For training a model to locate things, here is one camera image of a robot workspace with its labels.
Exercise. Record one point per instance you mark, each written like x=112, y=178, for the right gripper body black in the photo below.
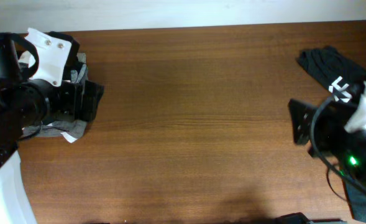
x=329, y=137

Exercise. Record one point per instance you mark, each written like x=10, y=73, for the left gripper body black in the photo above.
x=64, y=102

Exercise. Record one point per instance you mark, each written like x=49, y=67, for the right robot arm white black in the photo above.
x=350, y=161

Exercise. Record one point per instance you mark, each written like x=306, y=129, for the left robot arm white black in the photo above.
x=21, y=105

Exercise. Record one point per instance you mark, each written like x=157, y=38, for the black t-shirt with white letters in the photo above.
x=333, y=71

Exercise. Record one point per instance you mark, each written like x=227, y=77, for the dark blue cloth at corner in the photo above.
x=357, y=201

